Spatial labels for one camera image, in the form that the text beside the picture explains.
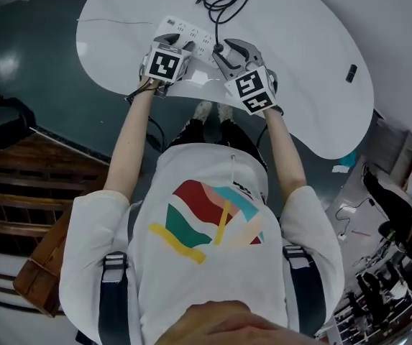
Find person's black trousers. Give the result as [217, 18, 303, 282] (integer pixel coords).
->
[165, 118, 268, 165]

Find person's left shoe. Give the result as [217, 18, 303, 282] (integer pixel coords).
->
[192, 100, 214, 124]

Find person's face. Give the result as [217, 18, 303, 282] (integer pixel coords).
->
[161, 299, 293, 345]

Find white charger with cable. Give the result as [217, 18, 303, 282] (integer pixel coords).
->
[334, 195, 376, 243]

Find teal cloth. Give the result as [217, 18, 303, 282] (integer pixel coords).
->
[338, 150, 358, 169]

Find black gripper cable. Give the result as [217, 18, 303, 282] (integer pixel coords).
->
[124, 83, 168, 152]
[256, 126, 270, 149]

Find grey open shelf cabinet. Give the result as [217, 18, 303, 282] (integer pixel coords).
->
[373, 118, 412, 194]

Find dark harness shoulder strap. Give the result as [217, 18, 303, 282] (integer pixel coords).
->
[97, 252, 142, 345]
[282, 244, 328, 338]

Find person's left forearm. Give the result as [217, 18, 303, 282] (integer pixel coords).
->
[104, 79, 157, 203]

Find white power strip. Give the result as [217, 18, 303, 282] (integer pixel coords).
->
[154, 14, 225, 68]

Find black bag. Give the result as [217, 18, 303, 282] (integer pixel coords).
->
[0, 97, 37, 147]

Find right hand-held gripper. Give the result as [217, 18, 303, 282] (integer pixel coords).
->
[214, 38, 279, 116]

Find person's right shoe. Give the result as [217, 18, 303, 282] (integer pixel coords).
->
[216, 102, 234, 122]

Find white rack with items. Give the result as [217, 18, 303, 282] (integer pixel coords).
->
[334, 260, 412, 341]

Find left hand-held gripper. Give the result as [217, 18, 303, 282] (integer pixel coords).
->
[139, 32, 196, 98]

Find person's right forearm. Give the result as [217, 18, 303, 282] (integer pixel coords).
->
[264, 106, 308, 208]

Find person's white printed t-shirt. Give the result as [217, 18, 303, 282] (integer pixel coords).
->
[58, 142, 346, 345]

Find person's shoe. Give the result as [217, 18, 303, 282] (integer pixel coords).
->
[216, 102, 234, 122]
[192, 100, 214, 124]

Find black cable with plug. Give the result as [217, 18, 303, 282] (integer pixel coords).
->
[195, 0, 255, 48]

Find brown wooden chair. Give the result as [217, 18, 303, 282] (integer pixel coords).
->
[0, 131, 112, 318]

